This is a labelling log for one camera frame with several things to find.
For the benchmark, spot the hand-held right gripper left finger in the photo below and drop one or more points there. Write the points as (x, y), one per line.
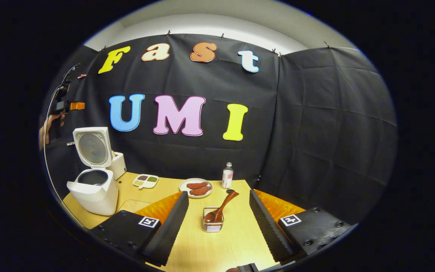
(172, 226)

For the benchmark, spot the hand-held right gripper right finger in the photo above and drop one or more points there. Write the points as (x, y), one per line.
(266, 230)

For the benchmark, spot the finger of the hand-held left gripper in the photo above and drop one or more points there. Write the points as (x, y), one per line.
(77, 106)

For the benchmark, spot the clear rice container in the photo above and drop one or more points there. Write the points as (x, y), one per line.
(134, 206)

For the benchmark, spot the brown wooden spoon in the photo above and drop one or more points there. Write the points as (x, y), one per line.
(225, 204)

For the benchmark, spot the white rice cooker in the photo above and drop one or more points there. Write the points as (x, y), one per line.
(96, 196)

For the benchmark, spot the white round plate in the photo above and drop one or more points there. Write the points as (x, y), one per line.
(183, 190)

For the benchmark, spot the red meat piece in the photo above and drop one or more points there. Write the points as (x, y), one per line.
(196, 185)
(200, 191)

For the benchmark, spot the white divided bean dish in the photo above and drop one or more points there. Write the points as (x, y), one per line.
(145, 181)

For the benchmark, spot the small clear bottle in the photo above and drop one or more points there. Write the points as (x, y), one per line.
(227, 177)

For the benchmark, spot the white toaster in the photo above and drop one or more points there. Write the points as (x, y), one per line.
(119, 166)

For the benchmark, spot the black backdrop cloth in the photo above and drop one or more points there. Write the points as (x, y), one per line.
(315, 132)

